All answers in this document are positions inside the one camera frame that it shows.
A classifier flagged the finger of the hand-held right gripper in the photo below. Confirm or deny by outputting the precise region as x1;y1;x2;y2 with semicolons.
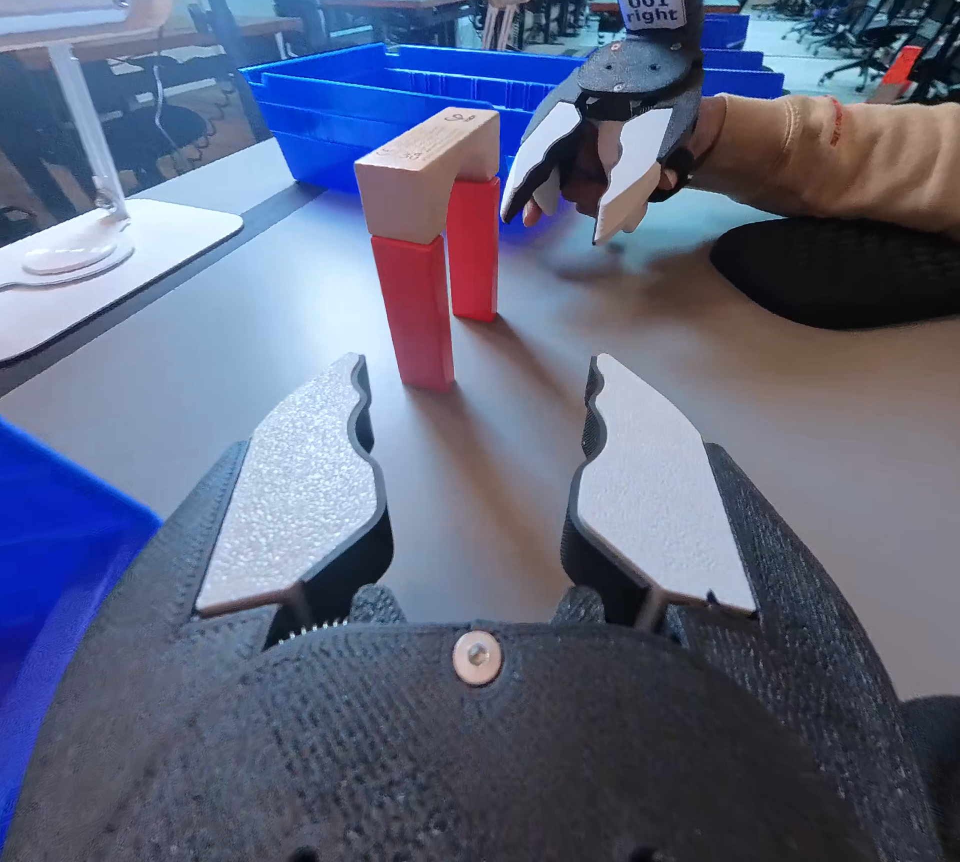
500;102;583;226
593;108;676;245

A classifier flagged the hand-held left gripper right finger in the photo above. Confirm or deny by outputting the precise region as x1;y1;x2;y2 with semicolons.
563;353;759;631

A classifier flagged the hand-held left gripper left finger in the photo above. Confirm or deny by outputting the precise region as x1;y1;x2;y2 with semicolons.
195;353;394;620

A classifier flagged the red wooden block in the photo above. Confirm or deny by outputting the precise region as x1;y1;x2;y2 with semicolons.
371;233;456;391
447;176;502;323

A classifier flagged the pale wooden block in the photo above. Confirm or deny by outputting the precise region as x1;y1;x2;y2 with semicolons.
356;108;502;241

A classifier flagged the blue plastic bin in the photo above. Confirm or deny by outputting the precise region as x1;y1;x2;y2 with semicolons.
240;42;784;196
699;11;751;50
0;420;163;803

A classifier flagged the wooden office desk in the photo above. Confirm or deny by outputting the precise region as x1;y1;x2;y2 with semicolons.
60;15;309;71
323;0;496;53

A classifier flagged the black wrist rest pad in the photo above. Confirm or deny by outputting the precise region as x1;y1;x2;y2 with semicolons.
710;215;960;331
900;695;960;862

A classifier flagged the white document stand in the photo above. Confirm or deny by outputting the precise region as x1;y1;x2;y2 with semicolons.
0;0;244;365

